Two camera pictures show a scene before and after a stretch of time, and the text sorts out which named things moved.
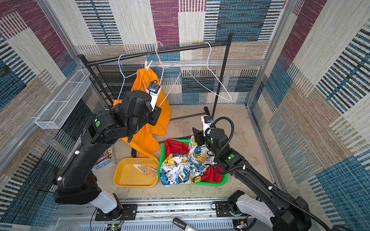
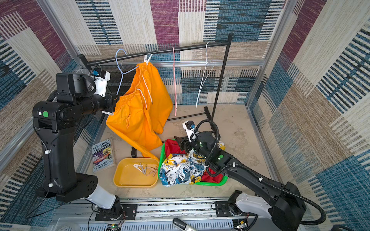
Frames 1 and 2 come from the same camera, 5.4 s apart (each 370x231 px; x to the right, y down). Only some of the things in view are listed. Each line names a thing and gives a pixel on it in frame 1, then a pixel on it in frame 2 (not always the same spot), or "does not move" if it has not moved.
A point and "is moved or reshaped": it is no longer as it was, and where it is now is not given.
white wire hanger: x=230 y=100 is moved or reshaped
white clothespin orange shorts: x=146 y=65 → x=145 y=58
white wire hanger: x=123 y=76 → x=122 y=73
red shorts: x=175 y=147 does not move
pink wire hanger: x=164 y=68 → x=175 y=81
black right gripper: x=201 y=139 → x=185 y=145
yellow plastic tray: x=126 y=175 does not move
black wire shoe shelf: x=112 y=80 does not move
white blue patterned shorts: x=186 y=168 does not move
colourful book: x=105 y=160 does not move
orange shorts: x=143 y=141 does not move
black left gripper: x=156 y=116 → x=112 y=99
